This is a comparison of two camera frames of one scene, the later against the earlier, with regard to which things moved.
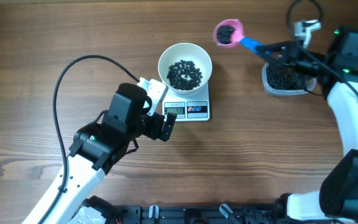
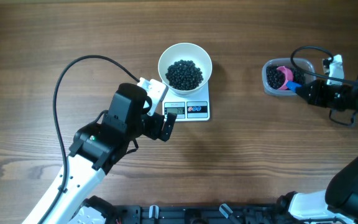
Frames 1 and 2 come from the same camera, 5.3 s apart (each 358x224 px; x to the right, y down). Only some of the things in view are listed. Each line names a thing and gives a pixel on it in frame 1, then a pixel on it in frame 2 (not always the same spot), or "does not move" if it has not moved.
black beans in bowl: (184, 75) does not move
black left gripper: (159, 126) does not move
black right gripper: (289, 53) → (312, 93)
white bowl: (185, 69) does not move
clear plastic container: (280, 81) does not move
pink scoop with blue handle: (229, 33) → (288, 83)
